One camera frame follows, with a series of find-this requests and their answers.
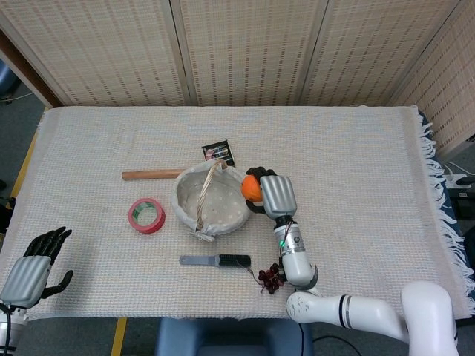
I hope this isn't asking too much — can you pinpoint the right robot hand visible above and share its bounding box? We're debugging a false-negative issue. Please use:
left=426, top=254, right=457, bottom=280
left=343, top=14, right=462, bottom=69
left=244, top=166, right=299, bottom=220

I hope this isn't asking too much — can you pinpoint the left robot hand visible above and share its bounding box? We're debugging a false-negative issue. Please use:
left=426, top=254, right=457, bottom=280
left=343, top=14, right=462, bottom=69
left=0, top=226, right=74, bottom=309

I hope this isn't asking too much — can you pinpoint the orange fruit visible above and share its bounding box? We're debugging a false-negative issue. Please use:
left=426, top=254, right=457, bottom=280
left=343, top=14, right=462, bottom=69
left=240, top=174, right=263, bottom=203

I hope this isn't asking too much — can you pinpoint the wicker basket with cloth liner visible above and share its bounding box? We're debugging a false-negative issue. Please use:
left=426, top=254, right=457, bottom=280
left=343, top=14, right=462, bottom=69
left=170, top=159, right=250, bottom=243

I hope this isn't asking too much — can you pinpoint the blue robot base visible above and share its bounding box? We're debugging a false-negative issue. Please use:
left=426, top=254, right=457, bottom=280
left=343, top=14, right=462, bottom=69
left=154, top=317, right=315, bottom=356

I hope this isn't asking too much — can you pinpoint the black battery package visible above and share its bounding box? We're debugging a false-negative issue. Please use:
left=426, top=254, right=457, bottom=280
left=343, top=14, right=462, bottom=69
left=201, top=138, right=237, bottom=167

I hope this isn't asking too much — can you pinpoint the dark red grape bunch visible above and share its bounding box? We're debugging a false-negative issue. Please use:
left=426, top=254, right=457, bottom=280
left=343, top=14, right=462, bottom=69
left=258, top=262, right=286, bottom=296

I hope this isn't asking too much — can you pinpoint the white woven tablecloth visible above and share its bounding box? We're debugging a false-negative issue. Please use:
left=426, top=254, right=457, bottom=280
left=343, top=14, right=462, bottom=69
left=7, top=105, right=475, bottom=322

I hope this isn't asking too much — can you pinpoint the wooden rolling pin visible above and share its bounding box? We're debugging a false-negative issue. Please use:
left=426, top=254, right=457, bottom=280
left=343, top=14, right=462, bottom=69
left=122, top=168, right=186, bottom=182

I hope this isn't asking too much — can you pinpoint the red tape roll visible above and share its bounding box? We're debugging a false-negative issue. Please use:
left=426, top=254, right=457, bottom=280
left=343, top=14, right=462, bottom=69
left=128, top=197, right=167, bottom=235

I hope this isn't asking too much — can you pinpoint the woven folding screen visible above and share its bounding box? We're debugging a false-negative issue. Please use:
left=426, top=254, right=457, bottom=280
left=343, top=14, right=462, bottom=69
left=0, top=0, right=475, bottom=160

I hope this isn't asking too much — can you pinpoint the white power strip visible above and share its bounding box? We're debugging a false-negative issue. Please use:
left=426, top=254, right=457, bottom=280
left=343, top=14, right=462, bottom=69
left=443, top=159, right=475, bottom=191

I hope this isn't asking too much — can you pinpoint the black-handled knife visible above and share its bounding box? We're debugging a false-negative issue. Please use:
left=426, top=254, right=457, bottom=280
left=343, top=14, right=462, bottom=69
left=179, top=254, right=252, bottom=268

